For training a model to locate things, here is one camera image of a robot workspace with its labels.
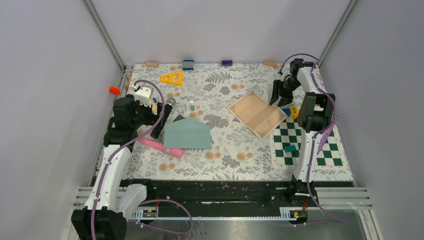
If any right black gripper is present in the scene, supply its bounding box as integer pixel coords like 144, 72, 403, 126
269, 77, 302, 109

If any beige letter paper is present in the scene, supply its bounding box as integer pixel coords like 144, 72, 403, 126
227, 90, 288, 140

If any light blue envelope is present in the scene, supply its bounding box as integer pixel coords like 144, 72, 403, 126
163, 118, 212, 150

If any green white glue stick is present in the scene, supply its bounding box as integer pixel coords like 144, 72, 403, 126
189, 100, 196, 112

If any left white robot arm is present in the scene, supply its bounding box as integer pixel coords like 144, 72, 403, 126
71, 94, 175, 240

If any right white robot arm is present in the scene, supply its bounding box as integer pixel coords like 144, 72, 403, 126
269, 58, 336, 206

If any blue green lego block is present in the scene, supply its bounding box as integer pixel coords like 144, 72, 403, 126
282, 108, 291, 117

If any right wooden cylinder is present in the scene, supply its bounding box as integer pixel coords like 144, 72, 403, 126
263, 61, 280, 69

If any wooden cylinder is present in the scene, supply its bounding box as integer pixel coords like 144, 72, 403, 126
145, 61, 159, 68
263, 61, 280, 69

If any grey lego baseplate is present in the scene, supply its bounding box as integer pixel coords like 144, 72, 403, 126
172, 115, 185, 122

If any orange red cap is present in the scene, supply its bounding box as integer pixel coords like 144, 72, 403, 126
108, 86, 121, 96

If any yellow triangle toy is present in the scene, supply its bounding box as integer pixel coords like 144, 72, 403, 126
160, 71, 183, 86

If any left wooden cylinder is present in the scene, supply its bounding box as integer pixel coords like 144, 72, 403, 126
145, 61, 159, 68

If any teal small block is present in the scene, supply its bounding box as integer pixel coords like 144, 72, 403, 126
283, 145, 297, 153

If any dark purple lego brick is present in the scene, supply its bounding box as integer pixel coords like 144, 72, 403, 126
221, 60, 233, 66

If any floral table mat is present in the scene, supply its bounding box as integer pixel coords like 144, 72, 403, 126
120, 62, 356, 182

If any blue lego brick stack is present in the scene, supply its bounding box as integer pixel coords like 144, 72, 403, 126
181, 59, 195, 71

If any green white chessboard mat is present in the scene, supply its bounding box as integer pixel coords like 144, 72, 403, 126
268, 115, 349, 170

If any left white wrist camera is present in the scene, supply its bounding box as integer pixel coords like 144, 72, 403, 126
133, 84, 154, 108

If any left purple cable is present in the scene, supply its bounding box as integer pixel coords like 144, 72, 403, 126
90, 79, 195, 240

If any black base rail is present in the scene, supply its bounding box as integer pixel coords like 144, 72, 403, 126
119, 178, 355, 218

